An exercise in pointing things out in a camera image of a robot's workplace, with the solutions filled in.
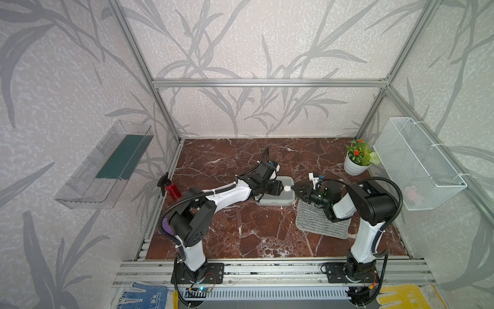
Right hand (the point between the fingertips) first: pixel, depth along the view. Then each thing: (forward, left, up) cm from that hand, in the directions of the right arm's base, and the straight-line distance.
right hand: (291, 189), depth 91 cm
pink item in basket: (-11, -44, +14) cm, 48 cm away
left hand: (-1, +6, +1) cm, 6 cm away
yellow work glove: (-42, -39, -5) cm, 57 cm away
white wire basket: (-12, -39, +27) cm, 49 cm away
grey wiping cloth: (-12, -9, -6) cm, 16 cm away
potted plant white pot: (+13, -34, +8) cm, 37 cm away
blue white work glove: (-41, +54, -4) cm, 68 cm away
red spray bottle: (-1, +57, +8) cm, 58 cm away
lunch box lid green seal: (+6, +1, -2) cm, 6 cm away
